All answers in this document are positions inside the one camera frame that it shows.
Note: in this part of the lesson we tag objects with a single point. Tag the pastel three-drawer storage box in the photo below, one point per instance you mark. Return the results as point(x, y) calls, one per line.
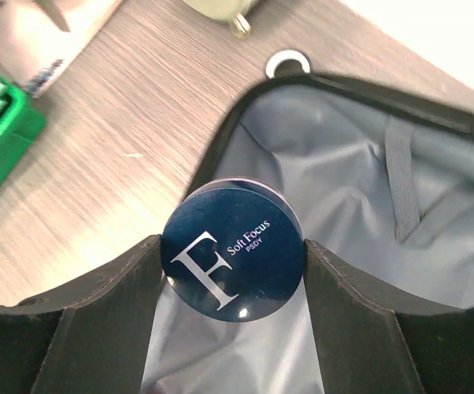
point(229, 12)

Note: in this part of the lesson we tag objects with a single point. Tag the pink and teal children's suitcase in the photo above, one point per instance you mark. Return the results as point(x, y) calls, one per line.
point(381, 178)

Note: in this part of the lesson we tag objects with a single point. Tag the patterned white placemat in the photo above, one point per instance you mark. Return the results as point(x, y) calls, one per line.
point(40, 39)

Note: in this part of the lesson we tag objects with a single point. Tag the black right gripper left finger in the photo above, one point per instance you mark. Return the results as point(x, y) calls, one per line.
point(89, 335)

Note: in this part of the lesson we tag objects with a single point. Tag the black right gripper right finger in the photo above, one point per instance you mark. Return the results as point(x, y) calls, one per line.
point(372, 337)

